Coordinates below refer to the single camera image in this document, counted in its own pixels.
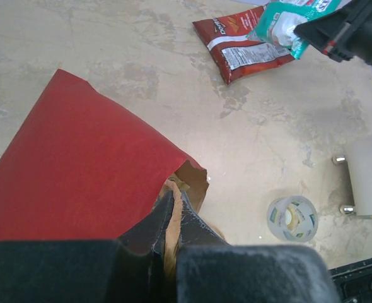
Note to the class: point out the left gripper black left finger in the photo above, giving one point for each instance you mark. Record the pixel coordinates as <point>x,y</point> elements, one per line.
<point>126,269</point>

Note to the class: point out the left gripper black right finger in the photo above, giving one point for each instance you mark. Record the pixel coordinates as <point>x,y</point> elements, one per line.
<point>208,269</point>

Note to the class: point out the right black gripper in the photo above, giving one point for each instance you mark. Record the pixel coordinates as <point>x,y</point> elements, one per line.
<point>342,34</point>

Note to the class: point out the green snack packet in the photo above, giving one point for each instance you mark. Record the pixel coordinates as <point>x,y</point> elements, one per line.
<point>280,18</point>

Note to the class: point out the red white snack packet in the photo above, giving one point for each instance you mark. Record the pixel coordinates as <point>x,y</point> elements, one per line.
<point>225,37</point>

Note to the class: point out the red brown paper bag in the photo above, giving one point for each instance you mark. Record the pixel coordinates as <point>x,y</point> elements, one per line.
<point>82,166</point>

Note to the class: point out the clear tape roll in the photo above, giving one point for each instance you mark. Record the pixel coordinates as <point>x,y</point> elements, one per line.
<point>293,219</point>

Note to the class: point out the large white paper roll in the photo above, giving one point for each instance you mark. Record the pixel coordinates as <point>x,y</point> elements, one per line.
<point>358,158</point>

